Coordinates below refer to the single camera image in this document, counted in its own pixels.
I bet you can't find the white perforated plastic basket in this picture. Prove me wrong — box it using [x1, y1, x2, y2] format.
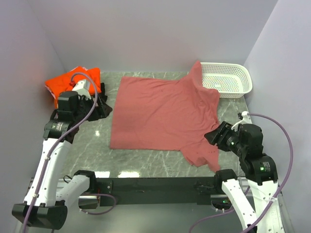
[201, 62, 253, 99]

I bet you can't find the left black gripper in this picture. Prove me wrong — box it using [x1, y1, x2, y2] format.
[74, 92, 113, 124]

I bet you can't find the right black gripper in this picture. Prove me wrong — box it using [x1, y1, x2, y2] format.
[203, 119, 246, 155]

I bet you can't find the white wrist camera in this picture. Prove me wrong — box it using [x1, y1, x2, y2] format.
[72, 79, 92, 100]
[238, 111, 252, 124]

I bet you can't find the pink red t shirt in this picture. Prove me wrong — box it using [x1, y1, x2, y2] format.
[110, 62, 220, 171]

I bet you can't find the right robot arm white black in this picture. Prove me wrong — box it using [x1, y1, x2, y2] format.
[204, 121, 284, 233]

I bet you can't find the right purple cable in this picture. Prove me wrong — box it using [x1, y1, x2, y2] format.
[188, 113, 293, 233]

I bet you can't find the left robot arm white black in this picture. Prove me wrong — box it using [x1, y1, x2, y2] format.
[12, 91, 112, 233]

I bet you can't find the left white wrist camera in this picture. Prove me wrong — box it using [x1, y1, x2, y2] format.
[72, 79, 92, 100]

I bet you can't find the aluminium rail frame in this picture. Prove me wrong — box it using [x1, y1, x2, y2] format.
[28, 177, 286, 232]

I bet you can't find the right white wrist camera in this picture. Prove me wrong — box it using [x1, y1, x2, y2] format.
[238, 111, 252, 124]

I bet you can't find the orange folded t shirt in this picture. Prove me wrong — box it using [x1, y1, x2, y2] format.
[45, 66, 102, 109]

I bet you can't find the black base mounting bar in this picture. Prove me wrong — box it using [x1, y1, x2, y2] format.
[84, 177, 231, 210]

